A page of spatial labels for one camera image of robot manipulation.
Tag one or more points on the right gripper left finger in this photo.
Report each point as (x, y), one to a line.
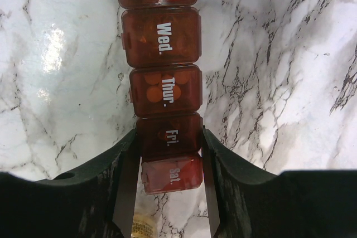
(95, 199)

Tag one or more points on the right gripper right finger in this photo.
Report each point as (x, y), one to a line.
(246, 201)

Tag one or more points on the clear pill bottle orange label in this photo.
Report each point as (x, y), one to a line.
(143, 227)

